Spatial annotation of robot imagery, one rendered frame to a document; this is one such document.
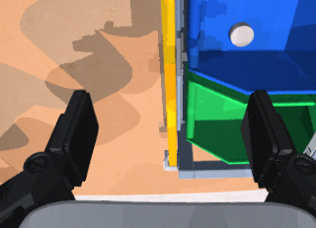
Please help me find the grey metal disc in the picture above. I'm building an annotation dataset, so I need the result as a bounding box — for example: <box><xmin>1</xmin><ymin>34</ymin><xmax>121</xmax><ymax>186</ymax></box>
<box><xmin>229</xmin><ymin>22</ymin><xmax>254</xmax><ymax>46</ymax></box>

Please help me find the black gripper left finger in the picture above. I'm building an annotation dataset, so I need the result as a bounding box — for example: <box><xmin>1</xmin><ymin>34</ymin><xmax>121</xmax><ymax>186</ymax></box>
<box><xmin>0</xmin><ymin>90</ymin><xmax>99</xmax><ymax>228</ymax></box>

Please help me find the green open bin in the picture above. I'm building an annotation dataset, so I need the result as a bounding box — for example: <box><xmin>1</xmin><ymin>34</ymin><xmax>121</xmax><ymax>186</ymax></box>
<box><xmin>185</xmin><ymin>62</ymin><xmax>316</xmax><ymax>164</ymax></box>

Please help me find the grey metal shelf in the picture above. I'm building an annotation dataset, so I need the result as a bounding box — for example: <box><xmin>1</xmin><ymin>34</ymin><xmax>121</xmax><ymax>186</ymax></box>
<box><xmin>163</xmin><ymin>0</ymin><xmax>316</xmax><ymax>179</ymax></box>

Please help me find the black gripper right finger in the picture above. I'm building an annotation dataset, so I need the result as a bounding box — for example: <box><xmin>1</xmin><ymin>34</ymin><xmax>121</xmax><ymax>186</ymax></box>
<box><xmin>241</xmin><ymin>90</ymin><xmax>316</xmax><ymax>217</ymax></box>

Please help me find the yellow bar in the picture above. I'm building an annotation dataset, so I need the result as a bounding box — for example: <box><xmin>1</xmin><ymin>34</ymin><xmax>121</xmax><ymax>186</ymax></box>
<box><xmin>161</xmin><ymin>0</ymin><xmax>177</xmax><ymax>166</ymax></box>

